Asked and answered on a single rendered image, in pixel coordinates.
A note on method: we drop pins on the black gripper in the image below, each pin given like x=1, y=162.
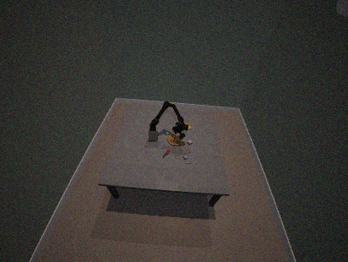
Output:
x=175, y=129

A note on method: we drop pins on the round orange bead board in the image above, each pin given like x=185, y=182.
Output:
x=175, y=141

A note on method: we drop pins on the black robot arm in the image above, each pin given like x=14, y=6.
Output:
x=179, y=117

